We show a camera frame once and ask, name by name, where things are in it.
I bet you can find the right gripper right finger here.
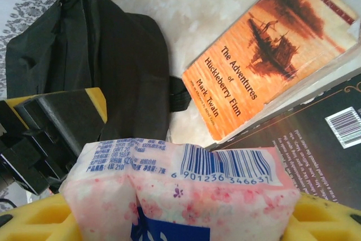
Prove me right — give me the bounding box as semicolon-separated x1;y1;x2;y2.
281;192;361;241

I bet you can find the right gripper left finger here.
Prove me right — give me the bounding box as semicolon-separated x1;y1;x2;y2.
0;194;83;241

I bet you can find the black fabric backpack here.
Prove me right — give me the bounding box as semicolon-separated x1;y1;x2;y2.
5;0;193;151

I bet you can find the black paperback book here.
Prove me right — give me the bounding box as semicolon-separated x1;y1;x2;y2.
204;73;361;208

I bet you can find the pink tissue pack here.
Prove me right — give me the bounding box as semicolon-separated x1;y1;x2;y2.
60;138;301;241

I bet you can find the orange Huckleberry Finn paperback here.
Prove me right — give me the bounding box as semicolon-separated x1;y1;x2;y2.
182;0;361;143

